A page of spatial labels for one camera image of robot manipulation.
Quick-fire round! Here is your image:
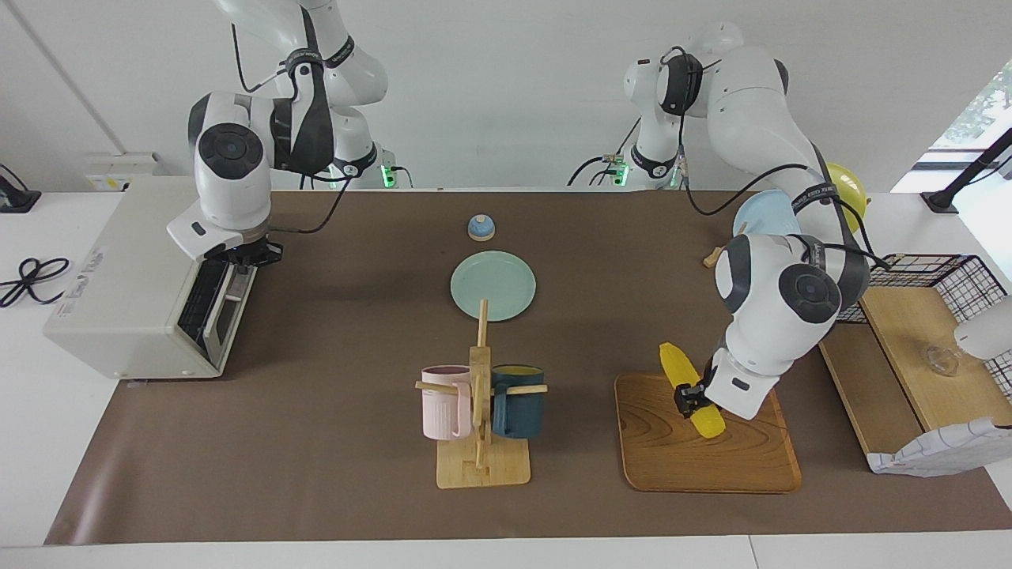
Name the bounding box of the yellow corn cob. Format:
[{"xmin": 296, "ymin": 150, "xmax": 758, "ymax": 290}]
[{"xmin": 659, "ymin": 342, "xmax": 727, "ymax": 439}]

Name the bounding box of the glass oven door with handle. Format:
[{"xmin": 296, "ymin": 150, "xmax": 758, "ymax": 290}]
[{"xmin": 178, "ymin": 257, "xmax": 262, "ymax": 375}]

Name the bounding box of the pale green plate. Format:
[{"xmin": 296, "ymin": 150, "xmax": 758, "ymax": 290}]
[{"xmin": 451, "ymin": 251, "xmax": 537, "ymax": 322}]

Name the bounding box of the cream toaster oven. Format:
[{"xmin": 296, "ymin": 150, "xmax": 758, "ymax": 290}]
[{"xmin": 43, "ymin": 175, "xmax": 270, "ymax": 381}]

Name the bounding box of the wooden serving tray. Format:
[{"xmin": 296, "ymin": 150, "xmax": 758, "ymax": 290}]
[{"xmin": 614, "ymin": 373, "xmax": 802, "ymax": 495}]

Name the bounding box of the dark teal mug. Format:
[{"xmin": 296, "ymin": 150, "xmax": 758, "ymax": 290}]
[{"xmin": 492, "ymin": 364, "xmax": 546, "ymax": 439}]

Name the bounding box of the light blue plate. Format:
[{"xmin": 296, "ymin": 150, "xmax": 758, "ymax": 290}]
[{"xmin": 733, "ymin": 190, "xmax": 801, "ymax": 239}]

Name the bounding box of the brown table mat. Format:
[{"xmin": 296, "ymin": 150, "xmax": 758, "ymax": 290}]
[{"xmin": 45, "ymin": 190, "xmax": 1012, "ymax": 546}]

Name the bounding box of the wooden mug tree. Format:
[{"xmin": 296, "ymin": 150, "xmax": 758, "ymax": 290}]
[{"xmin": 416, "ymin": 299, "xmax": 549, "ymax": 489}]

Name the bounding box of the two-tier wooden shelf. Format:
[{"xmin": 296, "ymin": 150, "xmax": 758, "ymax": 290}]
[{"xmin": 814, "ymin": 284, "xmax": 1012, "ymax": 475}]

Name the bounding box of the small black clamp stand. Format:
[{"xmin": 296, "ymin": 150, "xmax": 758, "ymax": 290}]
[{"xmin": 0, "ymin": 164, "xmax": 42, "ymax": 214}]

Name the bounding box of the pink mug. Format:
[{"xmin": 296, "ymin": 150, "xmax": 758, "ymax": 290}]
[{"xmin": 421, "ymin": 365, "xmax": 473, "ymax": 441}]

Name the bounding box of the clear drinking glass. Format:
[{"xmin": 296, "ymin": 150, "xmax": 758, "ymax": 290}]
[{"xmin": 919, "ymin": 341, "xmax": 962, "ymax": 378}]

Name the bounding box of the white checked cloth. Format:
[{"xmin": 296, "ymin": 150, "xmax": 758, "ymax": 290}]
[{"xmin": 866, "ymin": 417, "xmax": 1012, "ymax": 477}]

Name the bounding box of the yellow plate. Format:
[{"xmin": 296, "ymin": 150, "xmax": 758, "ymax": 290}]
[{"xmin": 826, "ymin": 164, "xmax": 868, "ymax": 232}]

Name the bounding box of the white rounded device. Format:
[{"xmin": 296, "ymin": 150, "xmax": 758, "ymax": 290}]
[{"xmin": 953, "ymin": 296, "xmax": 1012, "ymax": 361}]

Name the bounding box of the white wall socket box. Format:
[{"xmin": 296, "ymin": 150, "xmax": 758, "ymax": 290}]
[{"xmin": 85, "ymin": 154, "xmax": 171, "ymax": 193}]

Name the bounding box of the coiled black cable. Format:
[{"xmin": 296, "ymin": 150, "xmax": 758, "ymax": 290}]
[{"xmin": 0, "ymin": 257, "xmax": 72, "ymax": 309}]

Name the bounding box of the black wire basket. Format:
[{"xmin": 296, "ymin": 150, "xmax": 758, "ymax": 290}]
[{"xmin": 838, "ymin": 254, "xmax": 1012, "ymax": 396}]

